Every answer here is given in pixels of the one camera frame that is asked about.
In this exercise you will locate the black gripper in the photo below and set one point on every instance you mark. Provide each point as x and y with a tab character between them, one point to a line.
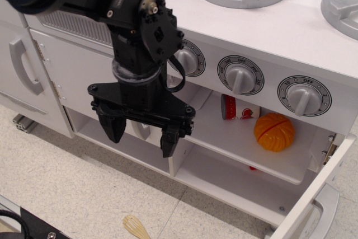
152	103

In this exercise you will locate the white oven door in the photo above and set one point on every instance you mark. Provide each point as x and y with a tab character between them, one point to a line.
293	224

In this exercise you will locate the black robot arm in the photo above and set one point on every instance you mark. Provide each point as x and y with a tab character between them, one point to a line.
145	39

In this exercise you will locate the grey left stove knob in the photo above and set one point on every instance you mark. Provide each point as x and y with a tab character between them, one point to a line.
191	58

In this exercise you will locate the grey stove knob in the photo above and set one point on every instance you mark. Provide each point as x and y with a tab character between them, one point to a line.
191	58
304	96
240	75

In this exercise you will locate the wooden slotted spatula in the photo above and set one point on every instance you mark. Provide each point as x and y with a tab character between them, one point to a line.
134	226

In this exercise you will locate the red white toy can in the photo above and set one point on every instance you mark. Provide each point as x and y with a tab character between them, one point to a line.
233	108

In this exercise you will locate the white cabinet door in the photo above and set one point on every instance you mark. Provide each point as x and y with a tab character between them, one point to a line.
73	67

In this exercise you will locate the grey middle stove knob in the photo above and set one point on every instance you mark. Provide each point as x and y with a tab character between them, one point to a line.
240	75

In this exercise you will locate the grey vent grille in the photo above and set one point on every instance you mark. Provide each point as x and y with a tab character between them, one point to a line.
77	25

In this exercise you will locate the white fridge door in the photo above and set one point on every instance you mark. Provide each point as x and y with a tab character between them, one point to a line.
44	108

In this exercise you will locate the orange toy pumpkin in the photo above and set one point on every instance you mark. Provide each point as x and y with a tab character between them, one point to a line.
274	132

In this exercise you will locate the white toy kitchen body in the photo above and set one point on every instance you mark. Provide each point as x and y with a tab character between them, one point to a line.
220	183

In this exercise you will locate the grey right stove knob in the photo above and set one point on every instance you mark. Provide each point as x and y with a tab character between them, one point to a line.
304	96

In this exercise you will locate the silver right stove burner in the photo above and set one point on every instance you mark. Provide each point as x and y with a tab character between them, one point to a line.
337	14

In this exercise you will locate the grey cabinet door handle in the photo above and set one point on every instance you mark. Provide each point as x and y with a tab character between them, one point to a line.
141	130

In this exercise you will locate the aluminium extrusion frame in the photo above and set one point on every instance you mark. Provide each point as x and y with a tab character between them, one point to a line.
24	124

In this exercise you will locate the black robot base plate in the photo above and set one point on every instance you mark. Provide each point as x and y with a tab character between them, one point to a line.
30	226

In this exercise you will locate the grey fridge door handle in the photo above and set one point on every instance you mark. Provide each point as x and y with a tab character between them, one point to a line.
17	50

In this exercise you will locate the grey oven door handle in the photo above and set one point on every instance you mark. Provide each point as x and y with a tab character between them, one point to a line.
320	220

